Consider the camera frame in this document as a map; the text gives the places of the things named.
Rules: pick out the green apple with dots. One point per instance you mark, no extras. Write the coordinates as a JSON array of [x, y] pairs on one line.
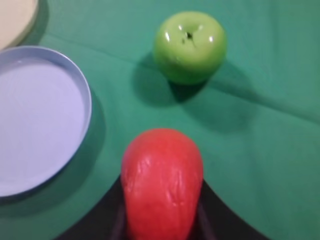
[[189, 47]]

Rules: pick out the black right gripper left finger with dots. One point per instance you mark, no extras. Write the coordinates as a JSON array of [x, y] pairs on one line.
[[106, 221]]

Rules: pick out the pale yellow plastic plate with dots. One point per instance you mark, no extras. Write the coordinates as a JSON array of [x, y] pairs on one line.
[[16, 20]]

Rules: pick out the round glossy bread bun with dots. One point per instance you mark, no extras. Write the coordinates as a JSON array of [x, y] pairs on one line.
[[161, 176]]

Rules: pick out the light blue plastic plate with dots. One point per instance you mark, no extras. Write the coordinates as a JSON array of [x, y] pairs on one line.
[[45, 113]]

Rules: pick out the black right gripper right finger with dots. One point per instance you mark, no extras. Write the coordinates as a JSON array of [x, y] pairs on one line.
[[214, 220]]

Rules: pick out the green cloth table cover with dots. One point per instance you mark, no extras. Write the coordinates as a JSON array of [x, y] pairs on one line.
[[256, 122]]

